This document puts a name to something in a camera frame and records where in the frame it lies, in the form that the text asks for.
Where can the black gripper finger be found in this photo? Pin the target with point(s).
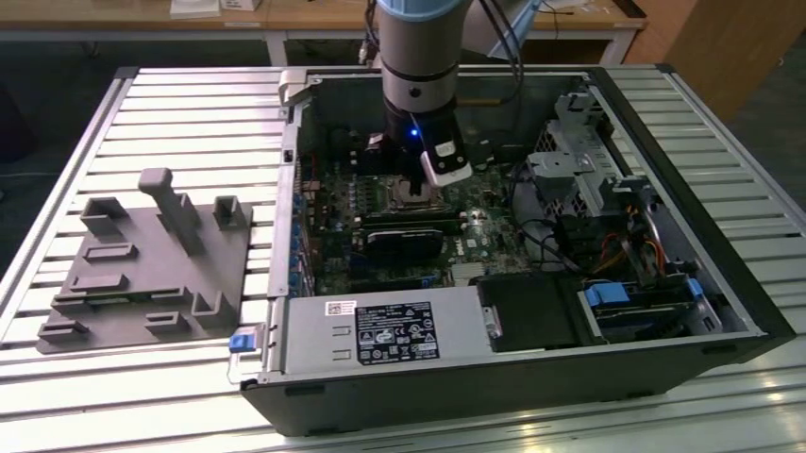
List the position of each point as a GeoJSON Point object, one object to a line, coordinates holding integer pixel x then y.
{"type": "Point", "coordinates": [418, 186]}

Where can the silver square CPU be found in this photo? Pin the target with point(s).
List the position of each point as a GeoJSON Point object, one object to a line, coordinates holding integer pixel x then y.
{"type": "Point", "coordinates": [434, 198]}

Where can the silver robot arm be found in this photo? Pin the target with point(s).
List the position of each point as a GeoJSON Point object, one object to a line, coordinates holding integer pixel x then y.
{"type": "Point", "coordinates": [418, 56]}

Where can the green motherboard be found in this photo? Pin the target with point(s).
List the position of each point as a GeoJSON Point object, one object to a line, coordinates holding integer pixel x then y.
{"type": "Point", "coordinates": [498, 222]}

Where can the silver chipset heatsink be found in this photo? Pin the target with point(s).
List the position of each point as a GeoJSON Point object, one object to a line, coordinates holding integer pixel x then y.
{"type": "Point", "coordinates": [469, 273]}

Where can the grey metal drive cage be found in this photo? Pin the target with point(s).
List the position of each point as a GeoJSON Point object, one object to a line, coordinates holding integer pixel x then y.
{"type": "Point", "coordinates": [567, 189]}

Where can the black plastic shroud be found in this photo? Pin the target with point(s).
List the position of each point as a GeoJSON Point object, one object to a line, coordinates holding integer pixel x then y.
{"type": "Point", "coordinates": [536, 311]}

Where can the grey power supply unit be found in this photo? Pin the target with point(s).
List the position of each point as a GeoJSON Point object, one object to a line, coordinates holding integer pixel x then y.
{"type": "Point", "coordinates": [316, 330]}

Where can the hard disk in blue carrier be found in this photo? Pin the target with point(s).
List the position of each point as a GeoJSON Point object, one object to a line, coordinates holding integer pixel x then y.
{"type": "Point", "coordinates": [608, 297]}

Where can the small white box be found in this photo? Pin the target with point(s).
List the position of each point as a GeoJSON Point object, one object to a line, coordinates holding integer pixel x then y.
{"type": "Point", "coordinates": [240, 4]}

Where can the blue case release latch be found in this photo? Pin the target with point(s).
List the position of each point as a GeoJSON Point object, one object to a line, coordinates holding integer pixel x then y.
{"type": "Point", "coordinates": [246, 340]}

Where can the black open PC case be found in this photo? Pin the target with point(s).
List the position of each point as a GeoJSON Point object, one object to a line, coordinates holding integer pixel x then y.
{"type": "Point", "coordinates": [441, 396]}

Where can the grey plastic parts rack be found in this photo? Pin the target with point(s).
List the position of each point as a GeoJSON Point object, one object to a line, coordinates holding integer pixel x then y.
{"type": "Point", "coordinates": [145, 264]}

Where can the blue drive bay tab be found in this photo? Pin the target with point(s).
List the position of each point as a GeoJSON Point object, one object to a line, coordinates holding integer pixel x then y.
{"type": "Point", "coordinates": [695, 290]}

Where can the brown wooden cabinet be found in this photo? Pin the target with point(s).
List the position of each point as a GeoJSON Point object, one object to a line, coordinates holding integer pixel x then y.
{"type": "Point", "coordinates": [724, 47]}

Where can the wooden desk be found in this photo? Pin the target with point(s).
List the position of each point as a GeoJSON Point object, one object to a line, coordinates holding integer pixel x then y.
{"type": "Point", "coordinates": [95, 21]}

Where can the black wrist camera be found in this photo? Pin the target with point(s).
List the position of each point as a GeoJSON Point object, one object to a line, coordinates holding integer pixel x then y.
{"type": "Point", "coordinates": [376, 144]}

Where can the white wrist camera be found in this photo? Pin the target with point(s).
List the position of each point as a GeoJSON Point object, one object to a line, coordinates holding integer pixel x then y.
{"type": "Point", "coordinates": [448, 165]}

